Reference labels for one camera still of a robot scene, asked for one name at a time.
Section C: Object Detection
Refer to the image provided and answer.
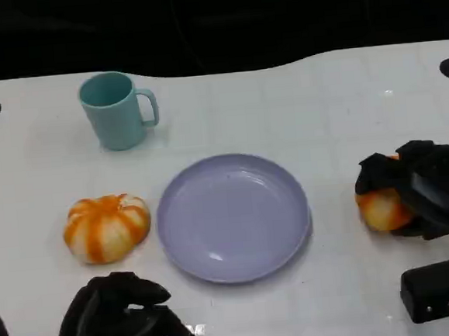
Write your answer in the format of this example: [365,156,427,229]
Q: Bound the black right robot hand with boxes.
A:
[351,137,449,248]

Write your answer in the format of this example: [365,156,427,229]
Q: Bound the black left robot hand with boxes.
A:
[47,266,200,336]

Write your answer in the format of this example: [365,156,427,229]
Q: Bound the pale green mug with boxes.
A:
[76,68,163,155]

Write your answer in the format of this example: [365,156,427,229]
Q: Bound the lilac plate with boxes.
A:
[152,147,317,289]

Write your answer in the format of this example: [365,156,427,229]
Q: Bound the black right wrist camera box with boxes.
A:
[395,227,449,326]

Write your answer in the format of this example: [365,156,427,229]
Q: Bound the orange and white bread roll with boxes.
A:
[351,152,415,235]
[60,190,155,268]

